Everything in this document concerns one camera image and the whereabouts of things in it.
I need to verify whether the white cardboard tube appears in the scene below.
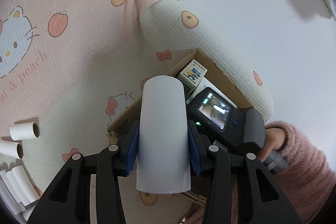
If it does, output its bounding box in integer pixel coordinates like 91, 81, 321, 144
9, 122, 40, 141
6, 165, 40, 206
0, 139, 23, 159
137, 76, 191, 194
1, 170, 26, 215

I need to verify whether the pink fluffy sleeve forearm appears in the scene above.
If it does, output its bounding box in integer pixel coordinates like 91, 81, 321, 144
265, 122, 335, 223

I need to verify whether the right hand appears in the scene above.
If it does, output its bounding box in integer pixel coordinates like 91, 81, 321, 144
258, 128, 286, 162

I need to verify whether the white green small carton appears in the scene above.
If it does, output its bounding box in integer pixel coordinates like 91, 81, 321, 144
177, 59, 207, 95

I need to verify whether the pink cat print sofa cover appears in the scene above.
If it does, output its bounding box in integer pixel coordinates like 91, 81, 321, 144
1, 0, 274, 223

